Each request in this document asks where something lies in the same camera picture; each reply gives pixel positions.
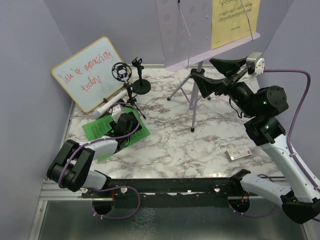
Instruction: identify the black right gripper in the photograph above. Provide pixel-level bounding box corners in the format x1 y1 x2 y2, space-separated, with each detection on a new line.
192 56 259 118

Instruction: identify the yellow sheet music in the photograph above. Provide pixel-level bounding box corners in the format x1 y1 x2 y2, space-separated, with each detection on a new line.
211 0 261 49

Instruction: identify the lilac music stand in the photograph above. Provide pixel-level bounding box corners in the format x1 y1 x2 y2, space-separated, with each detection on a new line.
154 0 262 133

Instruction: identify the black round-base mic stand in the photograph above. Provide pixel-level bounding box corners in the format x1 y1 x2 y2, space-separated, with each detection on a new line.
132 57 151 95

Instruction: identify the black tripod mic stand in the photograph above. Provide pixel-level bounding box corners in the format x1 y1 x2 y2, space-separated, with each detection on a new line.
111 62 146 119

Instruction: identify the white handheld microphone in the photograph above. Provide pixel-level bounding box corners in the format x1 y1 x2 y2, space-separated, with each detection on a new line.
92 90 127 119

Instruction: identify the green sheet music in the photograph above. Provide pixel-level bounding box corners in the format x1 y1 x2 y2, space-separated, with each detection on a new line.
82 107 150 161

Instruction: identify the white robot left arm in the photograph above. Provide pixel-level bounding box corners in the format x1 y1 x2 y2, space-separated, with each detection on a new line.
46 111 141 198

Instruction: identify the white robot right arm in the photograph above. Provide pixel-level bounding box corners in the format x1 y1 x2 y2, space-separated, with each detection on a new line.
190 52 320 224

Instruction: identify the small silver box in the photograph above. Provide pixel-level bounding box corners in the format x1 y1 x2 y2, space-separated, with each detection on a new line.
225 145 252 161

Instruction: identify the yellow-framed whiteboard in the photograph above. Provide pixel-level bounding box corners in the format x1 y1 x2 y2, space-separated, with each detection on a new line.
51 36 123 113

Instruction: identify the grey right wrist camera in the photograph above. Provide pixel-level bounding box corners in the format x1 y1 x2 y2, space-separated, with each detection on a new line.
246 52 265 75

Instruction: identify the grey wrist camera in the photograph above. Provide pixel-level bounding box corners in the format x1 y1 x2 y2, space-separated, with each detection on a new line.
110 104 124 123
246 52 265 75

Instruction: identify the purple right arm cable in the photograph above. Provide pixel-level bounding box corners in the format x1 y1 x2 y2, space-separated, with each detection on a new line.
233 68 320 222

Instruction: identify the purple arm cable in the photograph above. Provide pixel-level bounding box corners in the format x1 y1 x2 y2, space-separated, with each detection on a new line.
233 68 320 222
57 107 142 221

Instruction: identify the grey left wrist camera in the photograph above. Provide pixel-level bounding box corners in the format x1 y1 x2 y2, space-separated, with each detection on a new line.
110 104 124 123

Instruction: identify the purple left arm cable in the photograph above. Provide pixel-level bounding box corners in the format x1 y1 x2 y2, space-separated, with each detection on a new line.
57 107 142 221

